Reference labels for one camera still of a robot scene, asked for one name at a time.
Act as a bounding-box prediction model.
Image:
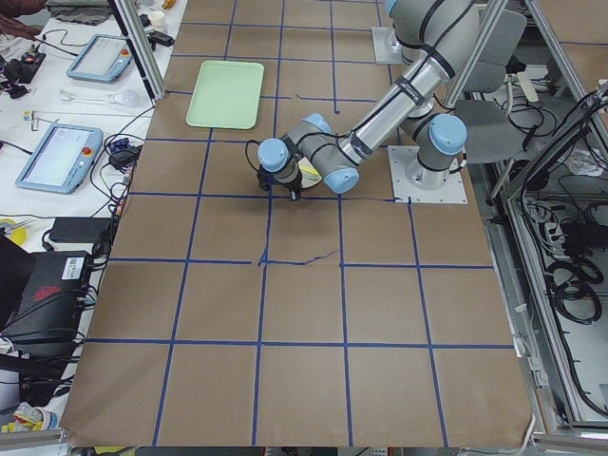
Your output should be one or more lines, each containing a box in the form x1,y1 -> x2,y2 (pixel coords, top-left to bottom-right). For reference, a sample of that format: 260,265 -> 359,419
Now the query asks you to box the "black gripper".
272,165 -> 302,201

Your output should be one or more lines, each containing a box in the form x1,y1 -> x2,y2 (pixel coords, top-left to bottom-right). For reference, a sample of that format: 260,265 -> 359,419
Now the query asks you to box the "white round plate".
298,157 -> 323,189

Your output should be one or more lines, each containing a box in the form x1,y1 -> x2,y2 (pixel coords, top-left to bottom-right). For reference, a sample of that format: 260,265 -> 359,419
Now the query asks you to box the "yellow plastic fork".
299,164 -> 319,176

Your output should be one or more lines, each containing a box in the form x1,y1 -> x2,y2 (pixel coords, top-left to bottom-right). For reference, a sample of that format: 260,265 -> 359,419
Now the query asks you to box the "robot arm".
256,1 -> 480,200

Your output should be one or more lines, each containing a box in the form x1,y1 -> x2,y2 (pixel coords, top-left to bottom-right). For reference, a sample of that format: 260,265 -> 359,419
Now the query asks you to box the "light green tray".
185,60 -> 264,130

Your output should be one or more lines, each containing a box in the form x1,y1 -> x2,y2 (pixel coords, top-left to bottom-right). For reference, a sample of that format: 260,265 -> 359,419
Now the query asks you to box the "white light bulb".
106,89 -> 141,108

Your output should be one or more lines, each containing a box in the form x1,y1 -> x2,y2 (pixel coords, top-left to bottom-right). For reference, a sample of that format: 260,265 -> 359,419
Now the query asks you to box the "grey office chair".
446,9 -> 531,165

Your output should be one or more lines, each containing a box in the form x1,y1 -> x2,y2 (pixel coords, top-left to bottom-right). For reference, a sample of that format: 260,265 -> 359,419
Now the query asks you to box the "black power adapter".
48,217 -> 110,243

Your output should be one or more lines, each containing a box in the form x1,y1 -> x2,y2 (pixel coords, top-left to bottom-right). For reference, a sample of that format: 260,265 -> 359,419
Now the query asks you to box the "blue teach pendant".
66,34 -> 132,84
15,123 -> 104,195

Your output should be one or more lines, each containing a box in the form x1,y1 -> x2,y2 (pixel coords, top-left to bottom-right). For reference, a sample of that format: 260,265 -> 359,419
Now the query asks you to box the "black computer box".
1,237 -> 92,355

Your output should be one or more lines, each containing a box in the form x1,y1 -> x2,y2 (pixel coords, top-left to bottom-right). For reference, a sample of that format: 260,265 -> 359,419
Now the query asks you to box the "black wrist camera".
256,168 -> 273,192

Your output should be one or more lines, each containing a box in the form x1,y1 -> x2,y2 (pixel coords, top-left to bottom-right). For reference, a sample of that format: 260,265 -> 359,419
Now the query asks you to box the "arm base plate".
388,145 -> 467,204
371,27 -> 407,65

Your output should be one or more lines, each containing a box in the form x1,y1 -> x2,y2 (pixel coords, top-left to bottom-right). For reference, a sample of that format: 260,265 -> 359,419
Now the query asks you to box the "aluminium frame post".
108,0 -> 165,101

